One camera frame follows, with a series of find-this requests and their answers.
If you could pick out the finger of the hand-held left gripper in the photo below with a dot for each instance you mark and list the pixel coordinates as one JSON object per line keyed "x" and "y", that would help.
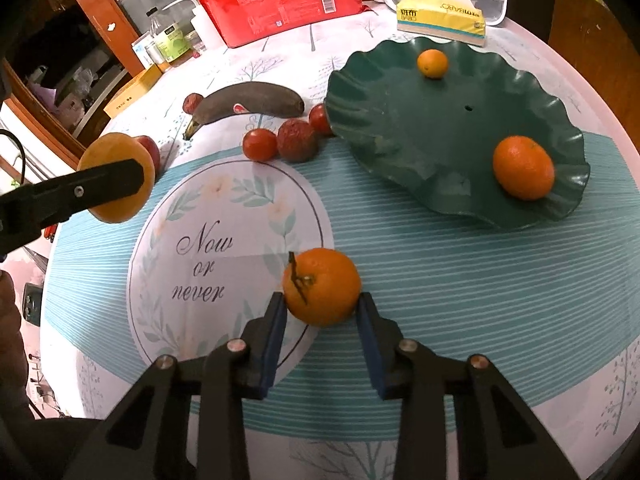
{"x": 100, "y": 182}

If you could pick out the green wavy plate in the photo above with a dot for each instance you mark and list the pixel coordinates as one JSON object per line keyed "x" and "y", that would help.
{"x": 400, "y": 125}

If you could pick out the small white blue box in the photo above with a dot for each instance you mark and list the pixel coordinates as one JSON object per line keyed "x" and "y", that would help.
{"x": 143, "y": 52}

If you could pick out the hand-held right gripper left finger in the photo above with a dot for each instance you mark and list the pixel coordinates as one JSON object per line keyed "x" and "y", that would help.
{"x": 272, "y": 340}

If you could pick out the wrinkled red date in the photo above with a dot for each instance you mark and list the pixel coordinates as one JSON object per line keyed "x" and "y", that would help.
{"x": 297, "y": 140}

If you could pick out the red tomato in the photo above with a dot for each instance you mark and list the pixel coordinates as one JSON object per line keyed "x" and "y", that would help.
{"x": 260, "y": 145}
{"x": 320, "y": 119}

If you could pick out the red yellow apple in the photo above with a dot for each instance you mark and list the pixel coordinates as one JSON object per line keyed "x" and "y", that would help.
{"x": 151, "y": 150}

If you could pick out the white squeeze bottle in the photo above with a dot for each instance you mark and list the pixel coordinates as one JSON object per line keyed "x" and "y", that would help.
{"x": 205, "y": 27}

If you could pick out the red paper cup pack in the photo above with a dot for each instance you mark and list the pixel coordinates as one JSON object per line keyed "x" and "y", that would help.
{"x": 290, "y": 5}

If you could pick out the yellow tissue box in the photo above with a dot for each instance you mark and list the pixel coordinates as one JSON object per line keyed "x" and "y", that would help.
{"x": 440, "y": 20}

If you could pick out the green label bottle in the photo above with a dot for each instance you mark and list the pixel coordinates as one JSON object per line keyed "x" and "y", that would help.
{"x": 170, "y": 42}

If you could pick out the wooden cupboard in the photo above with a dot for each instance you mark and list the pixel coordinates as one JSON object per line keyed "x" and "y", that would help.
{"x": 590, "y": 40}

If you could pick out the small kumquat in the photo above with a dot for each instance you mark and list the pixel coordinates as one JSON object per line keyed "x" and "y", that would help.
{"x": 432, "y": 63}

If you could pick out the mandarin with stem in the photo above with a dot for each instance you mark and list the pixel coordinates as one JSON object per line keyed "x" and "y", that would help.
{"x": 325, "y": 290}

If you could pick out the wooden glass cabinet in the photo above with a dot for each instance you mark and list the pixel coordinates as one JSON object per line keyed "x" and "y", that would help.
{"x": 95, "y": 5}

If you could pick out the orange mandarin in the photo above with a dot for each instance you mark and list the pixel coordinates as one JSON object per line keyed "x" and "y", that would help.
{"x": 523, "y": 167}

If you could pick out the yellow cardboard box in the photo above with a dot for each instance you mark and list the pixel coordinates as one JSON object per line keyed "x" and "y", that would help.
{"x": 132, "y": 90}

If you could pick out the small smooth red date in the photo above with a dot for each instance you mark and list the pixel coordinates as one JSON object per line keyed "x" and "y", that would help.
{"x": 191, "y": 103}

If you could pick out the yellow round fruit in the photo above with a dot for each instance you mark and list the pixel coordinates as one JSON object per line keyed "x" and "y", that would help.
{"x": 115, "y": 147}

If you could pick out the black smartphone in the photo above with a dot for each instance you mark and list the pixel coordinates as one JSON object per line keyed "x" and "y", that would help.
{"x": 32, "y": 305}

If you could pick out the printed tablecloth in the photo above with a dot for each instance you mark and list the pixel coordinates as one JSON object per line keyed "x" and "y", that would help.
{"x": 450, "y": 285}

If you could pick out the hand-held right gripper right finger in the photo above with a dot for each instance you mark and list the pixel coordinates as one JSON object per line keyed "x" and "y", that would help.
{"x": 371, "y": 340}

